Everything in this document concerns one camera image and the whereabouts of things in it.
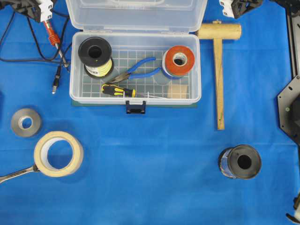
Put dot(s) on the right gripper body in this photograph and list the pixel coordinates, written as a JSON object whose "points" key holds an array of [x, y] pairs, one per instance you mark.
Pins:
{"points": [[237, 8]]}

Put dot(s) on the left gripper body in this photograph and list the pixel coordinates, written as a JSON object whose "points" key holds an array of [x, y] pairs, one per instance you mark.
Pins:
{"points": [[38, 10]]}

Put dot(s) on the clear plastic tool box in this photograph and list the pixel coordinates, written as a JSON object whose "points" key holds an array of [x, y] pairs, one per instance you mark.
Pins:
{"points": [[135, 30]]}

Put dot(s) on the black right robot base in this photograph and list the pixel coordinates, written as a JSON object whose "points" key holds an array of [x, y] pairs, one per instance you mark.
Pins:
{"points": [[289, 109]]}

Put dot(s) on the dark blue box latch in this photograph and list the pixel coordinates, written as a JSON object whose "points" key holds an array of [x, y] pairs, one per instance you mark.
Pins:
{"points": [[135, 108]]}

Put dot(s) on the wooden mallet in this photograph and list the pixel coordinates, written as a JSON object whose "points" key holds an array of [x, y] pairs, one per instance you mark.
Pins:
{"points": [[217, 32]]}

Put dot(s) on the red soldering iron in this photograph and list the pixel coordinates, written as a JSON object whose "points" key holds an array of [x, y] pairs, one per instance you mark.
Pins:
{"points": [[55, 41]]}

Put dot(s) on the red tape roll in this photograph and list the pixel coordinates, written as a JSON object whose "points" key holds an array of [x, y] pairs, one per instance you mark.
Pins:
{"points": [[177, 62]]}

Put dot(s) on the wooden block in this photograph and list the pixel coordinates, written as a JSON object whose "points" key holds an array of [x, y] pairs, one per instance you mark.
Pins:
{"points": [[179, 91]]}

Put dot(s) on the black yellow screwdriver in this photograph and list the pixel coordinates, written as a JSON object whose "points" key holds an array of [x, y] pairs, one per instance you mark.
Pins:
{"points": [[117, 91]]}

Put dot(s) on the grey tape roll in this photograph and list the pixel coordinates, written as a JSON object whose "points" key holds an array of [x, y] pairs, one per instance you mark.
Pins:
{"points": [[26, 122]]}

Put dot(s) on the beige masking tape roll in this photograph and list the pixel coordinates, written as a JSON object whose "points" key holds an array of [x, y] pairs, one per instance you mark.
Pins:
{"points": [[58, 154]]}

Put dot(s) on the black spool blue label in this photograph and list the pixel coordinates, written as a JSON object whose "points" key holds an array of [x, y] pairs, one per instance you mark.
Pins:
{"points": [[240, 162]]}

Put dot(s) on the steel wrench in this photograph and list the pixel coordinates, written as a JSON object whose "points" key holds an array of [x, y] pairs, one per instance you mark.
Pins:
{"points": [[33, 168]]}

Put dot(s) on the blue table cloth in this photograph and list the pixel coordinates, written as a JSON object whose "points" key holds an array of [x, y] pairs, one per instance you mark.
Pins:
{"points": [[160, 168]]}

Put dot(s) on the black aluminium frame rail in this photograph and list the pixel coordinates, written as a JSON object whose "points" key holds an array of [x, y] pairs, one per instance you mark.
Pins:
{"points": [[293, 31]]}

